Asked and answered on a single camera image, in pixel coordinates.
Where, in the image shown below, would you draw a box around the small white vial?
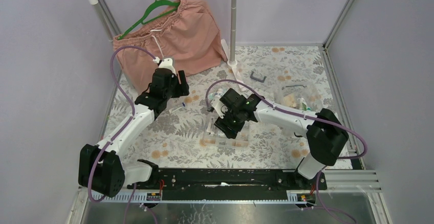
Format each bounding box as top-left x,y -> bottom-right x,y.
215,88 -> 225,98

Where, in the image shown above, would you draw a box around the pink fabric shorts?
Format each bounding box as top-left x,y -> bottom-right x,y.
113,0 -> 227,93

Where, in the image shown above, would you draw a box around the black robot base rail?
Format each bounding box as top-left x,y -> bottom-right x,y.
137,168 -> 328,201

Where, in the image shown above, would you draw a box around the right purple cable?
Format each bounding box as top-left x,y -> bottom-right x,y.
205,79 -> 368,224

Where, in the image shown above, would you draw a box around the purple cable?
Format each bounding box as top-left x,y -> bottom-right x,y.
87,46 -> 160,224
205,79 -> 368,224

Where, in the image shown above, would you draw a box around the green clothes hanger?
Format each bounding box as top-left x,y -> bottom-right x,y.
117,0 -> 181,41

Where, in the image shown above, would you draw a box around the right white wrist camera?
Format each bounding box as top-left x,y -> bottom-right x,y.
210,97 -> 228,118

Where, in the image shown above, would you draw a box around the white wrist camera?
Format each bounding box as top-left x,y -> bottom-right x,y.
210,97 -> 228,118
153,57 -> 176,75

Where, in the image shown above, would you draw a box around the floral table mat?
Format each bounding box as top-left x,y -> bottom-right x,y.
121,46 -> 336,169

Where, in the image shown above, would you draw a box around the small white tube blue tip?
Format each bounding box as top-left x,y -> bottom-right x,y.
169,102 -> 186,114

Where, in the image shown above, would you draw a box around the clear compartment organizer tray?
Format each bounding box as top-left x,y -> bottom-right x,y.
202,114 -> 250,149

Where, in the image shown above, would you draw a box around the clear box lid black handle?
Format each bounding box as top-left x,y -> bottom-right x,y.
243,64 -> 292,92

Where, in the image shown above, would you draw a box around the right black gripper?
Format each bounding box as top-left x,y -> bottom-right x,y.
214,107 -> 245,140

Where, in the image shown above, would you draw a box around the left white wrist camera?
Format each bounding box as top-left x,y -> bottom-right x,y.
153,57 -> 176,75

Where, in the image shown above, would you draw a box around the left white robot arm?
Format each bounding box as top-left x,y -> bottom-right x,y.
78,68 -> 189,197

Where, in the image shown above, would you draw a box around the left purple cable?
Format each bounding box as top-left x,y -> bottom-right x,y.
87,46 -> 160,224

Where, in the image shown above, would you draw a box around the clear plastic kit box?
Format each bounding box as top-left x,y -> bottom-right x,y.
274,82 -> 323,111

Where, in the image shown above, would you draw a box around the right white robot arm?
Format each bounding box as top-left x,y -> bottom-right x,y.
210,88 -> 349,189

